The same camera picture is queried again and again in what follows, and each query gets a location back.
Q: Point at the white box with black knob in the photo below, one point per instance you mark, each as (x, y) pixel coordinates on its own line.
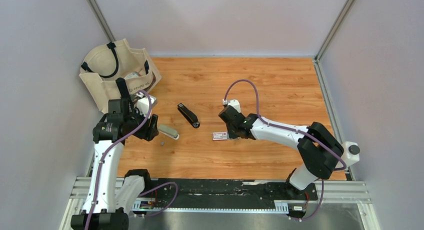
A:
(350, 154)

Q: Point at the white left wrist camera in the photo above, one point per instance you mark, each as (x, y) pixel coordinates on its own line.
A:
(142, 103)

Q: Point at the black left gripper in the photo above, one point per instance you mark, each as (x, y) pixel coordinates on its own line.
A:
(149, 133)

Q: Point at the aluminium frame rail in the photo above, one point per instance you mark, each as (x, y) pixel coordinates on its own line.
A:
(331, 192)

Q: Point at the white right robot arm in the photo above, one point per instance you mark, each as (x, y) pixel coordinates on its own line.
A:
(320, 152)

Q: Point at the beige canvas tote bag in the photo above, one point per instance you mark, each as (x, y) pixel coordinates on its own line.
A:
(106, 63)

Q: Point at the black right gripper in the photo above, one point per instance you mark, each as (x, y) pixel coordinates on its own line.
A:
(231, 135)

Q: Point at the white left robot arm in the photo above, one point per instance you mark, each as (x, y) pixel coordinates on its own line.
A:
(106, 169)

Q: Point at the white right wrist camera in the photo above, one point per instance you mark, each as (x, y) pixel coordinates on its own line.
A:
(233, 103)

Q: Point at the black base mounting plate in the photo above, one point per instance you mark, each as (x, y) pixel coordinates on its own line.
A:
(188, 195)

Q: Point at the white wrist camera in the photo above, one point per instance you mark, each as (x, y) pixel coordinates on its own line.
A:
(233, 103)
(142, 103)

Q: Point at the black large stapler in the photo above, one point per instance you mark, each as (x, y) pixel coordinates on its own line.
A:
(188, 115)

